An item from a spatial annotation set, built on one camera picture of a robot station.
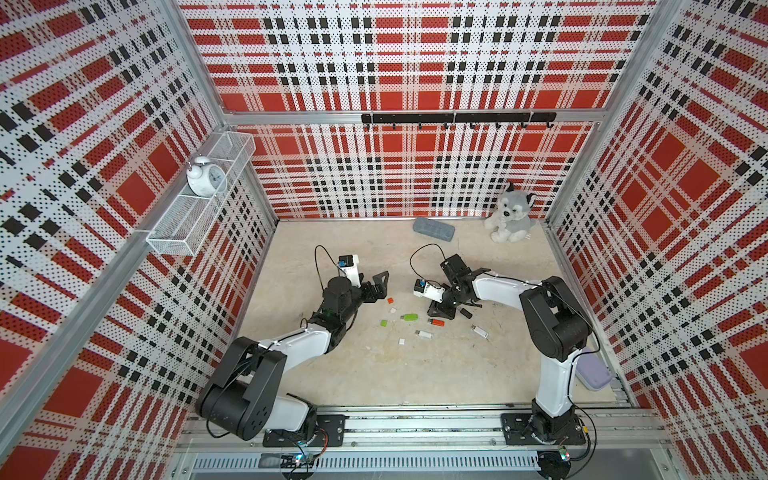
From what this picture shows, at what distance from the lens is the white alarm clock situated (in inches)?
27.6

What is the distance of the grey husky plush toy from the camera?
3.39 ft

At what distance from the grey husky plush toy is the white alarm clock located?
2.91 feet

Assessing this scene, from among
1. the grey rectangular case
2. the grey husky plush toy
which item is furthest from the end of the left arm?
the grey husky plush toy
